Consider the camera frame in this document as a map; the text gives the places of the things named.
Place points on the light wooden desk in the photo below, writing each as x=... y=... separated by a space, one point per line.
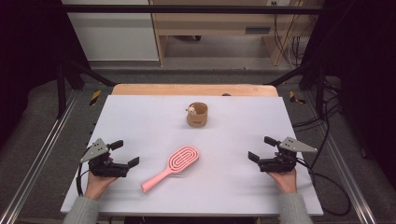
x=211 y=21

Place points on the black metal frame strut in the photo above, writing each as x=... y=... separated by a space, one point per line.
x=62 y=90
x=319 y=90

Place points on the person's left hand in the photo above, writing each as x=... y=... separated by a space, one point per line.
x=98 y=186

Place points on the pink hairbrush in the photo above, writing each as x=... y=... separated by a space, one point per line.
x=183 y=157

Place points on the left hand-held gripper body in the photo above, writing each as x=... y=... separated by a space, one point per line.
x=106 y=168

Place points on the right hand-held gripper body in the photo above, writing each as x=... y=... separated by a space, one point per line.
x=280 y=163

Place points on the person's right hand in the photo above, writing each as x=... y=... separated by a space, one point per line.
x=286 y=182

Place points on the black horizontal frame bar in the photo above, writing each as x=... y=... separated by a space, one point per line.
x=186 y=9

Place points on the black curtain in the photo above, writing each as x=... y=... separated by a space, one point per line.
x=28 y=62
x=367 y=77

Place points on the white cabinet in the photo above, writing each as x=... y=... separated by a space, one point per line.
x=112 y=34

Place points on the light wooden table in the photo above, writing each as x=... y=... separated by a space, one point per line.
x=174 y=89

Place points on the brown cup with animal figure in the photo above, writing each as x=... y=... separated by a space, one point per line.
x=199 y=119

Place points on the aluminium rail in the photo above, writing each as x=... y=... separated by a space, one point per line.
x=37 y=158
x=345 y=174

